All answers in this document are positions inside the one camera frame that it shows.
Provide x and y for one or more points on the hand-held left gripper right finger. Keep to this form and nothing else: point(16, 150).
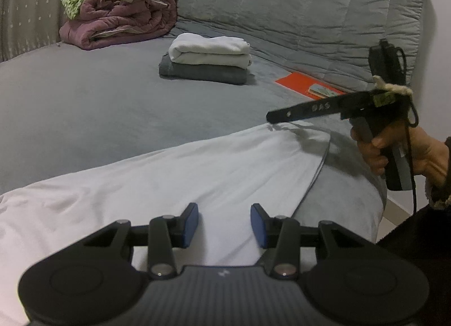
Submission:
point(256, 224)

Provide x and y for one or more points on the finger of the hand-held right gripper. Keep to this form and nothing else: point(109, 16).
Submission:
point(303, 110)

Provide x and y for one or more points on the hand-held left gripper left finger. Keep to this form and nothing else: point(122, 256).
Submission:
point(190, 224)

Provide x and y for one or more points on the white garment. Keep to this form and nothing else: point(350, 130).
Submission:
point(211, 60)
point(176, 171)
point(204, 43)

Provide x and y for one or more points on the person's right forearm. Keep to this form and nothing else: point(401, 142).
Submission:
point(442, 199)

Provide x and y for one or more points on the person's right hand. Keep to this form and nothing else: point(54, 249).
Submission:
point(431, 156)

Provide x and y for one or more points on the small printed card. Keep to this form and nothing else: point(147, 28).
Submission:
point(322, 91)

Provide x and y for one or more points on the orange folder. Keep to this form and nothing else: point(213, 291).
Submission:
point(294, 82)

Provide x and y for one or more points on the grey quilted cover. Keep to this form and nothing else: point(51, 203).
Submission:
point(299, 12)

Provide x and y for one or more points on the folded white garment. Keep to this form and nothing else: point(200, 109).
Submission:
point(211, 60)
point(204, 43)

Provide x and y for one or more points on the folded grey garment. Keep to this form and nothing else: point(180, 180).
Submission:
point(204, 74)

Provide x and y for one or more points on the grey bed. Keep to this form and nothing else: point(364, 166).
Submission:
point(88, 100)

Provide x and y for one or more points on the person's dark clothing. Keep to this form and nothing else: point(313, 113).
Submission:
point(422, 234)

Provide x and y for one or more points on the mauve folded blanket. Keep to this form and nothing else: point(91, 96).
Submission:
point(123, 19)

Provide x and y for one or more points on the grey dotted curtain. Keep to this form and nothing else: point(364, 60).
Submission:
point(28, 12)

